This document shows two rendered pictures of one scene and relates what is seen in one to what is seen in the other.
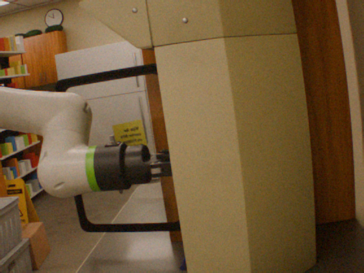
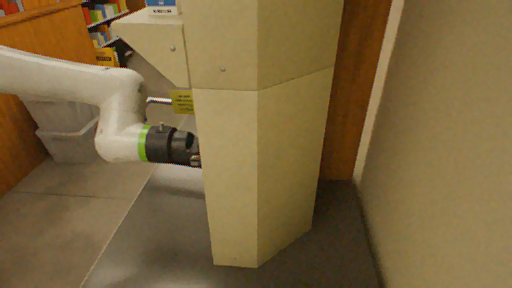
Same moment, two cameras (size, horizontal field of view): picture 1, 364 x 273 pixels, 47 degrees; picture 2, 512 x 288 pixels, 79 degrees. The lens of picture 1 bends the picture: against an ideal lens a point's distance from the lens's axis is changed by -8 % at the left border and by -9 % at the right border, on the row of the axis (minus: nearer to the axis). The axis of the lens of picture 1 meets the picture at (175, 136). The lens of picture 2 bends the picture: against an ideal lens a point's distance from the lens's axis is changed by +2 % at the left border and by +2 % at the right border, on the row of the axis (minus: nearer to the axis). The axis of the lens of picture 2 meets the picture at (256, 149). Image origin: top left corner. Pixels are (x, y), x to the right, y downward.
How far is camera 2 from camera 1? 34 cm
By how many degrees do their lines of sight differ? 25
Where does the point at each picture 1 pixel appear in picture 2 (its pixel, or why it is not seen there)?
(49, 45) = not seen: outside the picture
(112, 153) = (160, 140)
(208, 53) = (241, 103)
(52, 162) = (107, 141)
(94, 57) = not seen: outside the picture
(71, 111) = (126, 92)
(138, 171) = (182, 156)
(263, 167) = (276, 181)
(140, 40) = (178, 80)
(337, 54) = (373, 56)
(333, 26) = (378, 29)
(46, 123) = (102, 101)
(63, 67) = not seen: outside the picture
